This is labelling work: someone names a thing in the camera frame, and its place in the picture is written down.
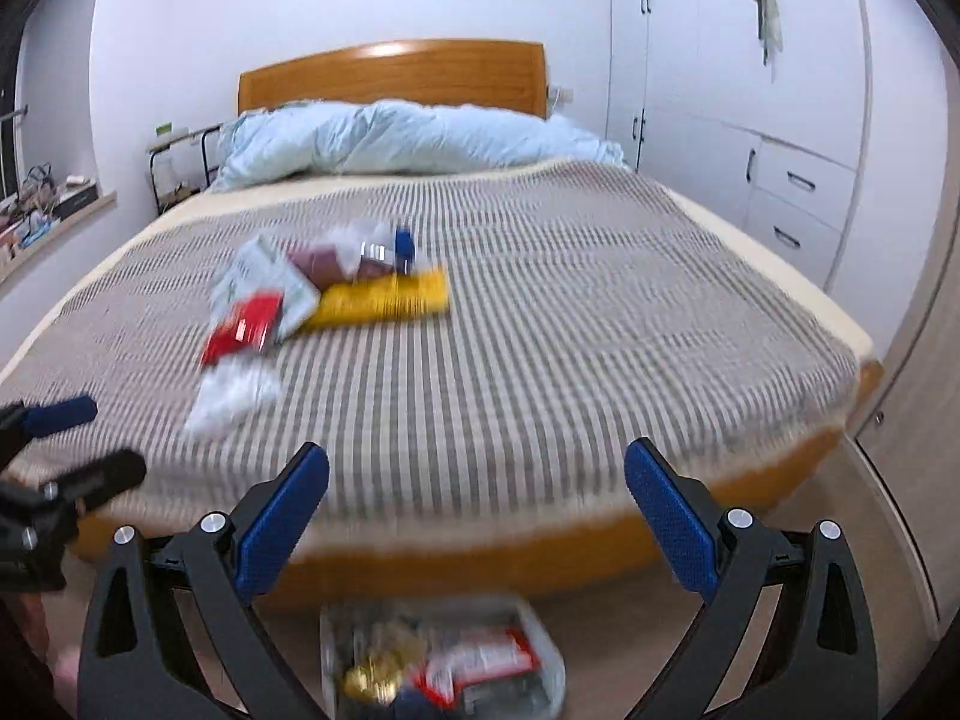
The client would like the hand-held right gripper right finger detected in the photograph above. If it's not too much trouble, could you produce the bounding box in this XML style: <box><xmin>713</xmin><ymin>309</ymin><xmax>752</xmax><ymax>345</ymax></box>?
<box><xmin>624</xmin><ymin>436</ymin><xmax>880</xmax><ymax>720</ymax></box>

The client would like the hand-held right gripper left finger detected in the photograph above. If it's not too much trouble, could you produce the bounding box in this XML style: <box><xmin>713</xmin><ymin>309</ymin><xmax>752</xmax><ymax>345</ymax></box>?
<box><xmin>77</xmin><ymin>441</ymin><xmax>331</xmax><ymax>720</ymax></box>

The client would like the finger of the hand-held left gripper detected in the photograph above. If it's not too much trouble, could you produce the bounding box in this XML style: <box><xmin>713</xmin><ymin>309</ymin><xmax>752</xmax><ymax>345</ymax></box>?
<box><xmin>0</xmin><ymin>395</ymin><xmax>98</xmax><ymax>458</ymax></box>
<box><xmin>0</xmin><ymin>450</ymin><xmax>147</xmax><ymax>541</ymax></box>

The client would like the clear plastic bag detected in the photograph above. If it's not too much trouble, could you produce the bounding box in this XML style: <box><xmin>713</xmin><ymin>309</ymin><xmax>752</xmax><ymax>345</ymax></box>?
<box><xmin>326</xmin><ymin>221</ymin><xmax>395</xmax><ymax>271</ymax></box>
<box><xmin>184</xmin><ymin>360</ymin><xmax>282</xmax><ymax>440</ymax></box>

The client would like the gold foil wrapper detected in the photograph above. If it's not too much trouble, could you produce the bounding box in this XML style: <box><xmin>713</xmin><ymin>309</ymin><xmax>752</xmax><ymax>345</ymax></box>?
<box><xmin>343</xmin><ymin>656</ymin><xmax>398</xmax><ymax>706</ymax></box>

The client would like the bin with plastic liner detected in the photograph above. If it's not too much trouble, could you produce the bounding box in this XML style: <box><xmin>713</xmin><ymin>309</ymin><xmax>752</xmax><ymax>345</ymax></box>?
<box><xmin>319</xmin><ymin>594</ymin><xmax>567</xmax><ymax>720</ymax></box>

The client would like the small red packet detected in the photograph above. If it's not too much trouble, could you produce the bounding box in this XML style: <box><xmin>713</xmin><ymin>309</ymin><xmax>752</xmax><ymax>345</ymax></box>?
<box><xmin>201</xmin><ymin>296</ymin><xmax>284</xmax><ymax>368</ymax></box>

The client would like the white green printed pouch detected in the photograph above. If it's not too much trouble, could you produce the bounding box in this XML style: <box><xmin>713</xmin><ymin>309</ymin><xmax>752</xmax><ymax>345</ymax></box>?
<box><xmin>210</xmin><ymin>235</ymin><xmax>320</xmax><ymax>346</ymax></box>

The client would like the red white snack packet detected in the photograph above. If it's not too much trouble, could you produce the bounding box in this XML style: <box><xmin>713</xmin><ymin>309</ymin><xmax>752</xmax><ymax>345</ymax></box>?
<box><xmin>416</xmin><ymin>626</ymin><xmax>541</xmax><ymax>706</ymax></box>

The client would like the yellow snack packet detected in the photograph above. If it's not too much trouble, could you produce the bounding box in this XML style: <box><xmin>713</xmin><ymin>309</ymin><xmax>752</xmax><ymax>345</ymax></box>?
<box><xmin>296</xmin><ymin>266</ymin><xmax>451</xmax><ymax>331</ymax></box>

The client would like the maroon pouch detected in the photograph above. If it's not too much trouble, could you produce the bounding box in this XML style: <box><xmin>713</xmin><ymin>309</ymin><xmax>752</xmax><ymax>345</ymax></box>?
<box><xmin>289</xmin><ymin>242</ymin><xmax>361</xmax><ymax>290</ymax></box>

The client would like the wooden bed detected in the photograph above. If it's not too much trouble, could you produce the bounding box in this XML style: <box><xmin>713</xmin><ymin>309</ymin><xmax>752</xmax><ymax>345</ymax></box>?
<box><xmin>71</xmin><ymin>39</ymin><xmax>884</xmax><ymax>612</ymax></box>

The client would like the pile of windowsill clutter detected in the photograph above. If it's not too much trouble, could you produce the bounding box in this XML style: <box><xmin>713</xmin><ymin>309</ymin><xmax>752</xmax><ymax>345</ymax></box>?
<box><xmin>0</xmin><ymin>161</ymin><xmax>65</xmax><ymax>263</ymax></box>

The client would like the black flat box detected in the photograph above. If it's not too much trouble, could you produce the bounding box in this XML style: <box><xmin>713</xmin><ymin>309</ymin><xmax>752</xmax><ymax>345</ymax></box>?
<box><xmin>58</xmin><ymin>181</ymin><xmax>100</xmax><ymax>220</ymax></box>

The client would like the metal window railing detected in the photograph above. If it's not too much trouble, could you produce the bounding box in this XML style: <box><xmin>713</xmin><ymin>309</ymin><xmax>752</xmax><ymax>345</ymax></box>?
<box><xmin>0</xmin><ymin>106</ymin><xmax>31</xmax><ymax>203</ymax></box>

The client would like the white wardrobe drawer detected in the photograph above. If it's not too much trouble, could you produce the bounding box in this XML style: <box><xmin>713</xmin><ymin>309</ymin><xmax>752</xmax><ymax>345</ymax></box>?
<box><xmin>742</xmin><ymin>189</ymin><xmax>841</xmax><ymax>282</ymax></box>
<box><xmin>750</xmin><ymin>136</ymin><xmax>856</xmax><ymax>230</ymax></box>

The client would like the pale wooden door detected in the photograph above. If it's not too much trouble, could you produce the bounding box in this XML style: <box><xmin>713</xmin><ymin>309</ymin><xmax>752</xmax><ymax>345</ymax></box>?
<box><xmin>847</xmin><ymin>0</ymin><xmax>960</xmax><ymax>616</ymax></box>

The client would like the light blue duvet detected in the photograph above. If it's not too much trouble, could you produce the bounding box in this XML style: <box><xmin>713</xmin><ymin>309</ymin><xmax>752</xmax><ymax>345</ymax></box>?
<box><xmin>208</xmin><ymin>99</ymin><xmax>629</xmax><ymax>190</ymax></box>

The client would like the white wardrobe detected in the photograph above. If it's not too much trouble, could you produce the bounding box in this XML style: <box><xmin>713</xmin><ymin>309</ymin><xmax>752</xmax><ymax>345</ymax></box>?
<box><xmin>607</xmin><ymin>0</ymin><xmax>875</xmax><ymax>293</ymax></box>

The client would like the pale hanging pouch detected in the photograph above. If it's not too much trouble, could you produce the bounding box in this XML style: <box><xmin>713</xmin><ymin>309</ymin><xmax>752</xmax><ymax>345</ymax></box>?
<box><xmin>752</xmin><ymin>0</ymin><xmax>783</xmax><ymax>67</ymax></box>

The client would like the black frame bedside table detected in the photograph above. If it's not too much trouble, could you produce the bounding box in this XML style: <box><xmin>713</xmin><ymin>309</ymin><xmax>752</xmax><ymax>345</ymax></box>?
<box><xmin>146</xmin><ymin>124</ymin><xmax>226</xmax><ymax>215</ymax></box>

